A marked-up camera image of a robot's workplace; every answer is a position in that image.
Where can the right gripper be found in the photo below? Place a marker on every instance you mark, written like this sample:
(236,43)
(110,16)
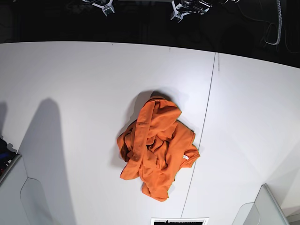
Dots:
(105,5)

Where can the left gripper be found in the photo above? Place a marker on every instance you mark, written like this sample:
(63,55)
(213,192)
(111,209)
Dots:
(182,8)

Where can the orange t-shirt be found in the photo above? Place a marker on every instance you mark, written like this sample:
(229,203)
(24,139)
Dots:
(156,146)

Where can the grey bin left edge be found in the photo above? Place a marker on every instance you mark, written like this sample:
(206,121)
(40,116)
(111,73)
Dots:
(8,158)

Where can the black white marker card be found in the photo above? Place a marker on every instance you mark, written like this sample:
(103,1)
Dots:
(179,221)

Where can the white panel right corner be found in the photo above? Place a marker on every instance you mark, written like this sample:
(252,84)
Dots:
(265,210)

